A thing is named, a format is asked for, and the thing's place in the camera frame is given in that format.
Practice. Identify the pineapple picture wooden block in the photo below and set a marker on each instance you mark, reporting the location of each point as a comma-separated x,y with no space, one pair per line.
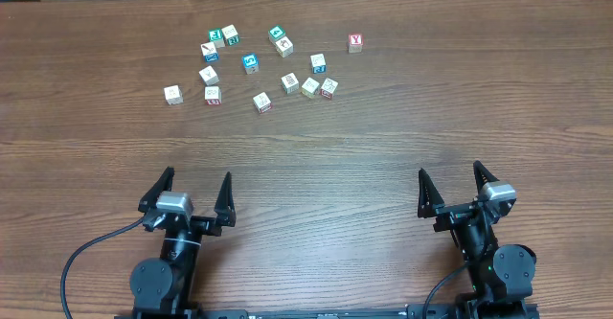
290,83

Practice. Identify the green letter block left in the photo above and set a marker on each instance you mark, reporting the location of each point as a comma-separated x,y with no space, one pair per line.
216,37

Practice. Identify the plain wooden block far left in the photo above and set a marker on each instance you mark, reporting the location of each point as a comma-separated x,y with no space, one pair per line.
173,95

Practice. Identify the wooden block blue side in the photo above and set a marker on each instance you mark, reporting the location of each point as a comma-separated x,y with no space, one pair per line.
209,52

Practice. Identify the plain wooden tilted block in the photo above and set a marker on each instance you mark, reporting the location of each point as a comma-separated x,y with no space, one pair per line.
209,76

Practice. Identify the wooden block red side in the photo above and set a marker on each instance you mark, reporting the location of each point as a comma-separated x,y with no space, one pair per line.
212,95

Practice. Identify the green number four block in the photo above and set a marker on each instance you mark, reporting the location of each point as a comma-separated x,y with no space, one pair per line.
276,33

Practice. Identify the red letter Y block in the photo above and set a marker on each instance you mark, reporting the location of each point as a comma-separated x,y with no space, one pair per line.
355,43

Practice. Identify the wooden block yellow side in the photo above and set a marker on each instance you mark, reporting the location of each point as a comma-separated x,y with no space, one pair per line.
310,88

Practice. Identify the blue number five block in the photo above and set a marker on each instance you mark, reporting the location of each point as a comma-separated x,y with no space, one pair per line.
250,63

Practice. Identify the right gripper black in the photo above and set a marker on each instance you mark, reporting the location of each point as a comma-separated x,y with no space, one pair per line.
432,200

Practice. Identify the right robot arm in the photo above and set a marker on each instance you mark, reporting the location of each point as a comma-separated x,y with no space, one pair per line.
501,276

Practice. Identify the wooden block red edge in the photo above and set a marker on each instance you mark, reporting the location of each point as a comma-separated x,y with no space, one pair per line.
328,88

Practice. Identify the wooden block red bottom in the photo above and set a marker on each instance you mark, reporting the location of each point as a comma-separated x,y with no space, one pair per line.
262,102

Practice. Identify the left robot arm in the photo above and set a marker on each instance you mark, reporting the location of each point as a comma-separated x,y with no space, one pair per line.
162,286

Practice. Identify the plain wooden picture block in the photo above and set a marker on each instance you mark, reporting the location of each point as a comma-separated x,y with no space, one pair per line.
284,46

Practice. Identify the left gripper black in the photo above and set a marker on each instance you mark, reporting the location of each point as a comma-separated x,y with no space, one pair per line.
223,213

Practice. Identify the wooden block blue bottom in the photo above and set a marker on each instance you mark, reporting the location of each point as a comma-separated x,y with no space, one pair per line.
318,64

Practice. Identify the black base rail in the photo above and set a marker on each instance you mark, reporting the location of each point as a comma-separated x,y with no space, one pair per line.
409,312

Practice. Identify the wooden block green side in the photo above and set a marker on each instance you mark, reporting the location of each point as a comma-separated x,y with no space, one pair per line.
230,35

